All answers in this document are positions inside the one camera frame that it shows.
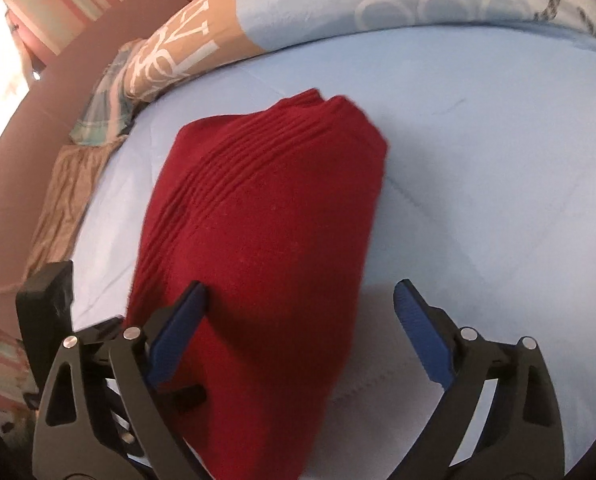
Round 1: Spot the tan crinkled cloth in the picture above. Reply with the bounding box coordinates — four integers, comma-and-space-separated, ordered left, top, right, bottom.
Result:
25, 135, 129, 286

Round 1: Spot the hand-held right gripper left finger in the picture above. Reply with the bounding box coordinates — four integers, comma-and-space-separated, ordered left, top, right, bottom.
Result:
32, 280, 211, 480

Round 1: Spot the red knit sweater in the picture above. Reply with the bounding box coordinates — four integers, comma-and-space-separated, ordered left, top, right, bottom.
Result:
125, 87, 389, 480

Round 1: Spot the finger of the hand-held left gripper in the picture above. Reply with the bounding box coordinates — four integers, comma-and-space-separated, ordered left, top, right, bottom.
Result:
168, 384, 209, 413
17, 260, 75, 396

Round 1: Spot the light blue bed sheet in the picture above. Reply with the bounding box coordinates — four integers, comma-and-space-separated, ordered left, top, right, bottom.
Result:
70, 22, 596, 476

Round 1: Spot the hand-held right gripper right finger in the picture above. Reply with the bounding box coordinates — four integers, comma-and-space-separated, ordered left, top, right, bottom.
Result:
393, 279, 566, 480

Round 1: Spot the teal plaid cloth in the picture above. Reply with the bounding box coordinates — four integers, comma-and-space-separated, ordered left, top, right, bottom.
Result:
69, 40, 141, 148

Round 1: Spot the pink-brown headboard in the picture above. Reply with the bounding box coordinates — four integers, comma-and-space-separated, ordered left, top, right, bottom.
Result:
0, 25, 199, 296

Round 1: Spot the patterned blue and tan duvet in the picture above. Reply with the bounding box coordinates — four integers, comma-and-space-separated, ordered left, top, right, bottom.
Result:
120, 0, 596, 106

